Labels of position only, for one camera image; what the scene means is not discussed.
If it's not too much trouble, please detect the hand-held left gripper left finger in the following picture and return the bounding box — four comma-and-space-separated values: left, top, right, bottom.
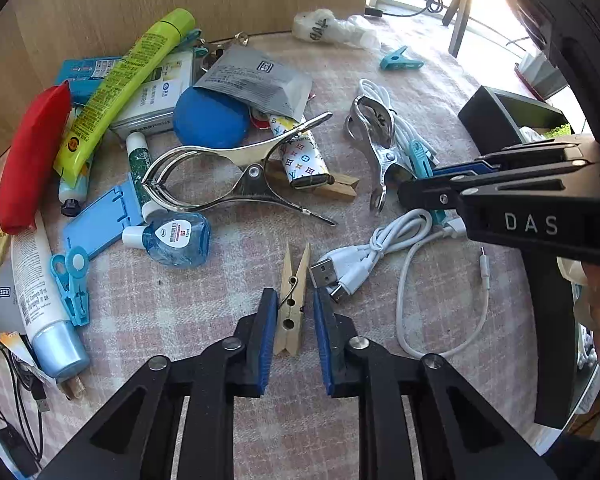
37, 287, 279, 480

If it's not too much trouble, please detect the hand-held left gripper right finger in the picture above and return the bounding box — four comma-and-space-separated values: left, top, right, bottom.
312, 287, 556, 480

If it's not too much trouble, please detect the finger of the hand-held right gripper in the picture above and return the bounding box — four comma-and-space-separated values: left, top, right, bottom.
432, 142, 581, 178
397, 160, 581, 211

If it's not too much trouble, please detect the wooden clothespin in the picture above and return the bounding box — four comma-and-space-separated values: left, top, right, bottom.
271, 241, 312, 359
264, 164, 362, 204

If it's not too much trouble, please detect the teal clothespin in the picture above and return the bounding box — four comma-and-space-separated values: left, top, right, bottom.
378, 45, 426, 72
49, 245, 91, 329
408, 139, 451, 227

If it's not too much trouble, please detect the black tray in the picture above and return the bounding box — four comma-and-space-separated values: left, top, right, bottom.
457, 85, 600, 431

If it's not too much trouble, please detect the small metal clamp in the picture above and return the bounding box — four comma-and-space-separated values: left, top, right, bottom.
343, 94, 417, 214

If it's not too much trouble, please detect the grey planter box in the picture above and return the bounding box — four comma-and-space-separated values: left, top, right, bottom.
514, 51, 567, 102

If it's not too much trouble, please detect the patterned lighter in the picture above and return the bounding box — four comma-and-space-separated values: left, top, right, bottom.
267, 114, 332, 192

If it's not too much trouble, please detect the blue eye drop bottle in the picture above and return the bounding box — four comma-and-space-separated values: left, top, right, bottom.
121, 211, 212, 269

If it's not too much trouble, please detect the cotton swab pack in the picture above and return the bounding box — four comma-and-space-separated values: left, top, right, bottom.
577, 327, 600, 376

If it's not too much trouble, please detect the black tripod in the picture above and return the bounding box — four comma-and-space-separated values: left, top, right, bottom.
385, 0, 481, 59

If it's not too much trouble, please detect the large metal clamp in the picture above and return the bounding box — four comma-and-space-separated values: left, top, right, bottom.
140, 111, 339, 227

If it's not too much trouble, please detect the white wad in plastic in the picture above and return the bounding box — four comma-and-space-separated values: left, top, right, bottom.
293, 9, 382, 52

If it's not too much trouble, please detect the blue phone stand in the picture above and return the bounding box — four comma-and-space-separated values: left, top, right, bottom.
61, 172, 147, 262

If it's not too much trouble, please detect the white green glue stick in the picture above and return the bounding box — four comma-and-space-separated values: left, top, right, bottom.
125, 130, 159, 217

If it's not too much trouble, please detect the white lotion tube blue cap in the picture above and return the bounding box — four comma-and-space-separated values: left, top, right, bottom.
10, 211, 92, 382

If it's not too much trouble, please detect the blue round pouch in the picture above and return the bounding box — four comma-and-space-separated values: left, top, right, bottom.
173, 86, 251, 152

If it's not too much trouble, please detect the small tube black cap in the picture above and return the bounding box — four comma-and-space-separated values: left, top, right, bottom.
58, 105, 95, 218

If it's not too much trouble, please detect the orange white snack sachet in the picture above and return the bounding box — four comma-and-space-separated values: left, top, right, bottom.
0, 331, 87, 402

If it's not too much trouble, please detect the bunch of keys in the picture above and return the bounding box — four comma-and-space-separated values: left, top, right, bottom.
192, 31, 253, 71

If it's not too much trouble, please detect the white flat tin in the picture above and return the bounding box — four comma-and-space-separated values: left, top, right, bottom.
110, 49, 197, 134

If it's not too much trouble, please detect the black power box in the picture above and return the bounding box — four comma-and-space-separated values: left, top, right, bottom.
0, 424, 40, 479

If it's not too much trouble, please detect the green tube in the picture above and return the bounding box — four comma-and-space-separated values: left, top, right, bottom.
53, 7, 197, 186

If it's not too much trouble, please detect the red cloth pouch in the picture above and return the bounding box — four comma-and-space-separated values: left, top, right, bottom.
0, 81, 73, 236

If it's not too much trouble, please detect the blue packet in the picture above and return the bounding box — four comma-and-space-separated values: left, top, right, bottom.
55, 56, 127, 107

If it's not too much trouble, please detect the wooden back panel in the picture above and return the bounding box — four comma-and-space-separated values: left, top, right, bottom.
0, 0, 372, 158

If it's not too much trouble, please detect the white usb cable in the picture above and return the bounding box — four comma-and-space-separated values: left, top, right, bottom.
309, 208, 494, 361
358, 78, 440, 162

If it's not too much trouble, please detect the black usb cable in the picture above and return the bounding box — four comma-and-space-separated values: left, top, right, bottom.
0, 337, 51, 461

